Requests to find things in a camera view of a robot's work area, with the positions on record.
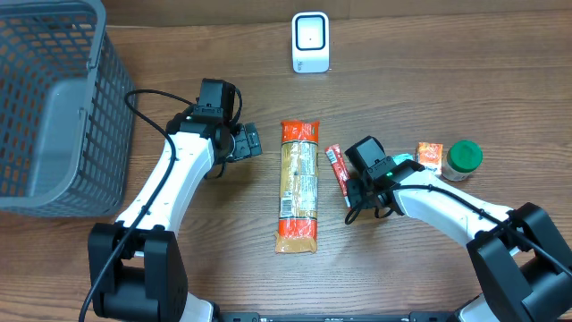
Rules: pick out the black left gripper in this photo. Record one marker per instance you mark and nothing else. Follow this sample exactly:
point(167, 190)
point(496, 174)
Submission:
point(249, 141)

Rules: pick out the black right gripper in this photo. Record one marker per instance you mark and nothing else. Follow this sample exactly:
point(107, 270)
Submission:
point(355, 201)

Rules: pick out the red sachet stick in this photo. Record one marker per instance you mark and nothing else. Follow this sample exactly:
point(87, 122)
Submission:
point(340, 169)

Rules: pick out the mint green wipes pack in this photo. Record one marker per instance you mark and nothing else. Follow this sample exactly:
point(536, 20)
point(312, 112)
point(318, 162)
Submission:
point(400, 158)

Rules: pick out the spaghetti pack orange ends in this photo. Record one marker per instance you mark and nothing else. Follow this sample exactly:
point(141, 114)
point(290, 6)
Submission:
point(298, 210)

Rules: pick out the orange snack packet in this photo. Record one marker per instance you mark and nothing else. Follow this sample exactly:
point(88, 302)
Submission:
point(430, 156)

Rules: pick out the green lid jar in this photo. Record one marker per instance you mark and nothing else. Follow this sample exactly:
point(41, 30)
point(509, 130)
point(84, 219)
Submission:
point(461, 160)

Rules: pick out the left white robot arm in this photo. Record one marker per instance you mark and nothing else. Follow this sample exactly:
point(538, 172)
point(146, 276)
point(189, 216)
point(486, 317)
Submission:
point(135, 264)

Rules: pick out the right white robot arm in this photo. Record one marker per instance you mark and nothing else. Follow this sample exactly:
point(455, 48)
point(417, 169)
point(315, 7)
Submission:
point(521, 260)

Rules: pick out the dark grey plastic basket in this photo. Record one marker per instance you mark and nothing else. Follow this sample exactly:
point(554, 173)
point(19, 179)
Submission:
point(65, 129)

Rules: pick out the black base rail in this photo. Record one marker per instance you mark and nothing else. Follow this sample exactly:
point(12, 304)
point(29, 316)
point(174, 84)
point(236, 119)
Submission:
point(415, 316)

